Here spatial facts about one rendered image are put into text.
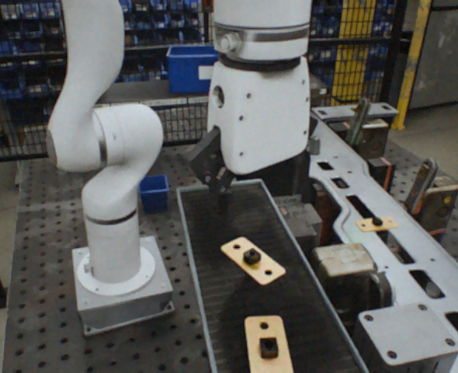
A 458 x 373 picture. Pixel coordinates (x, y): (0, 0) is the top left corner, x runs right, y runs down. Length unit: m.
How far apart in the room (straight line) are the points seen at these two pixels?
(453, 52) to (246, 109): 4.04
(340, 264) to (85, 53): 0.55
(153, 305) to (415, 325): 0.66
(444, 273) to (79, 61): 0.74
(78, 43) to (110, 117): 0.16
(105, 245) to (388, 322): 0.63
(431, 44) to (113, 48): 3.55
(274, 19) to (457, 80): 4.22
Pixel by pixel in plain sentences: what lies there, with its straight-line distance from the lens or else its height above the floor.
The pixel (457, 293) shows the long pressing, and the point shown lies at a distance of 0.79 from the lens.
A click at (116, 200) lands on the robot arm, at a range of 0.89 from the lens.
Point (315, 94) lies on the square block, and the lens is 1.50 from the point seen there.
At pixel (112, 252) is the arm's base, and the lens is 0.97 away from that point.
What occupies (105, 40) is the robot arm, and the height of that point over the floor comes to 1.35.
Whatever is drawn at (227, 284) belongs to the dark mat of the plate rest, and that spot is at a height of 1.16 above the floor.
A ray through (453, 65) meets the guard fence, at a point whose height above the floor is 0.53.
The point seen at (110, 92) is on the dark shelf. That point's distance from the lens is 1.57.
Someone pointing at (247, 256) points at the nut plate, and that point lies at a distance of 0.50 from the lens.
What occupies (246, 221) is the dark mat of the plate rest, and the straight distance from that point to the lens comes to 0.58.
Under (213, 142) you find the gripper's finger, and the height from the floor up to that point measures 1.34.
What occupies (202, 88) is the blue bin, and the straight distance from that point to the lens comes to 1.51.
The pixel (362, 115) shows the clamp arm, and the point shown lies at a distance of 1.23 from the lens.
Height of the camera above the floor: 1.50
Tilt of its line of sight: 31 degrees down
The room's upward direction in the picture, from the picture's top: straight up
